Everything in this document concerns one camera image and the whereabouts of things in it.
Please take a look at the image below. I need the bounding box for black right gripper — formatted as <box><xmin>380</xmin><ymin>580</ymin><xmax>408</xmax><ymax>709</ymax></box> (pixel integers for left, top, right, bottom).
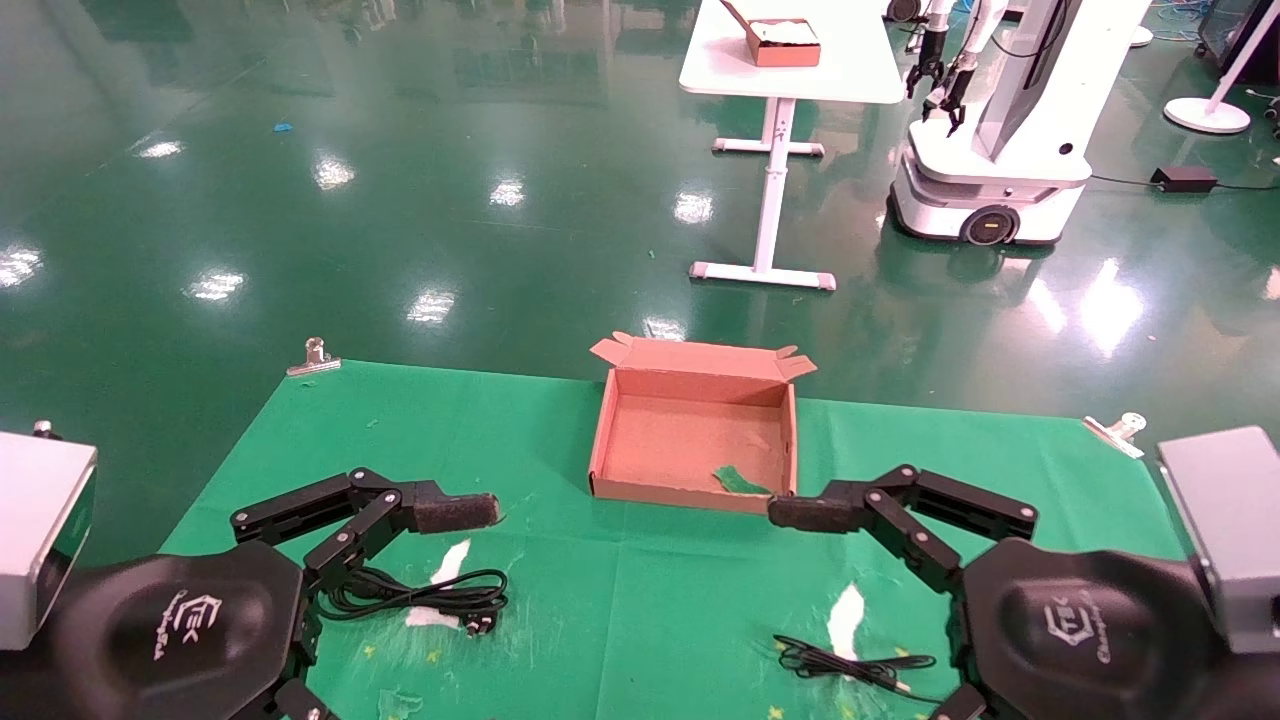
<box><xmin>767</xmin><ymin>464</ymin><xmax>1280</xmax><ymax>720</ymax></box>

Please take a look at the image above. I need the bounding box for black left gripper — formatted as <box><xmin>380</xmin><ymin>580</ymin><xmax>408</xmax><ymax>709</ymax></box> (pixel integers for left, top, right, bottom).
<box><xmin>0</xmin><ymin>467</ymin><xmax>502</xmax><ymax>720</ymax></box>

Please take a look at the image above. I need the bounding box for thick black power cable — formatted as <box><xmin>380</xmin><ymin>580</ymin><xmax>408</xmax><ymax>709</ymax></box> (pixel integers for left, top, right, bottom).
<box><xmin>318</xmin><ymin>566</ymin><xmax>510</xmax><ymax>637</ymax></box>

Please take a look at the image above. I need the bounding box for open brown cardboard box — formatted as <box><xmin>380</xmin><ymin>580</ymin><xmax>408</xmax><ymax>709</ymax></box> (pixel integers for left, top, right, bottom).
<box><xmin>588</xmin><ymin>332</ymin><xmax>818</xmax><ymax>516</ymax></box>

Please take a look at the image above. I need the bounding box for small brown cardboard box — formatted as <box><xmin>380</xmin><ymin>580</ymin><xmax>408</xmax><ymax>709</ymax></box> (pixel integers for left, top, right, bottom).
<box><xmin>719</xmin><ymin>0</ymin><xmax>823</xmax><ymax>69</ymax></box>

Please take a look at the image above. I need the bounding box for green tape scrap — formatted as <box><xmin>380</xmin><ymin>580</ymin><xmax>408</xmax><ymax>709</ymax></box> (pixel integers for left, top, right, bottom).
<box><xmin>712</xmin><ymin>465</ymin><xmax>772</xmax><ymax>496</ymax></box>

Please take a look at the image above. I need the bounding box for green table cloth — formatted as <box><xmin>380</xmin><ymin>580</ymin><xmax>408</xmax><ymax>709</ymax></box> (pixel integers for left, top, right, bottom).
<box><xmin>158</xmin><ymin>360</ymin><xmax>1189</xmax><ymax>720</ymax></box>

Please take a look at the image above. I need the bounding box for silver cloth clip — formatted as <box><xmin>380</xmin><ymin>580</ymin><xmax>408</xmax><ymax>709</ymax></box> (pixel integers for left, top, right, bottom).
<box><xmin>1082</xmin><ymin>411</ymin><xmax>1149</xmax><ymax>460</ymax></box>
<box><xmin>287</xmin><ymin>337</ymin><xmax>343</xmax><ymax>378</ymax></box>

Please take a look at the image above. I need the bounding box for white wheeled robot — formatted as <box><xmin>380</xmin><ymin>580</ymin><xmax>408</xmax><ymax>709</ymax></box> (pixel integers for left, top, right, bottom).
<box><xmin>887</xmin><ymin>0</ymin><xmax>1153</xmax><ymax>248</ymax></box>

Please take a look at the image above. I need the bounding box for black power adapter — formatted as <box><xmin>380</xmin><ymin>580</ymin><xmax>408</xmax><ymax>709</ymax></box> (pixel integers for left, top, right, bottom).
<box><xmin>1149</xmin><ymin>165</ymin><xmax>1219</xmax><ymax>195</ymax></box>

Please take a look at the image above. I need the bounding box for white standing table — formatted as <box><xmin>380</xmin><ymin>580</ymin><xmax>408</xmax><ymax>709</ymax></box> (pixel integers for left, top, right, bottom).
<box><xmin>678</xmin><ymin>0</ymin><xmax>907</xmax><ymax>292</ymax></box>

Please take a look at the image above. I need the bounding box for white round stand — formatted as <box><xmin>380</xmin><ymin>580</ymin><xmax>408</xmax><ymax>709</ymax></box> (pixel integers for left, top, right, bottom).
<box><xmin>1164</xmin><ymin>20</ymin><xmax>1280</xmax><ymax>136</ymax></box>

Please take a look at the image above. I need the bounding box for dark cabinet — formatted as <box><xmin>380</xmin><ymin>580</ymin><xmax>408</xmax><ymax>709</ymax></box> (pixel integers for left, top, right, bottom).
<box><xmin>1198</xmin><ymin>0</ymin><xmax>1280</xmax><ymax>86</ymax></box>

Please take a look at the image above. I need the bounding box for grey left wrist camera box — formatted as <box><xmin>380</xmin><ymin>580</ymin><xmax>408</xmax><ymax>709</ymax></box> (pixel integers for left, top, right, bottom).
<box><xmin>0</xmin><ymin>432</ymin><xmax>99</xmax><ymax>651</ymax></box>

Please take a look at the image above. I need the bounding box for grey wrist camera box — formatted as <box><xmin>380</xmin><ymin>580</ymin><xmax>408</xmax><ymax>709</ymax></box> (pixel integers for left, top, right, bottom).
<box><xmin>0</xmin><ymin>432</ymin><xmax>99</xmax><ymax>651</ymax></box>
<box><xmin>1157</xmin><ymin>426</ymin><xmax>1280</xmax><ymax>656</ymax></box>

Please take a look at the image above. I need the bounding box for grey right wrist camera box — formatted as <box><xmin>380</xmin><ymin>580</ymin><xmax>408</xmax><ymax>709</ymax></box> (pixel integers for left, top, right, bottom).
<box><xmin>1157</xmin><ymin>426</ymin><xmax>1280</xmax><ymax>656</ymax></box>

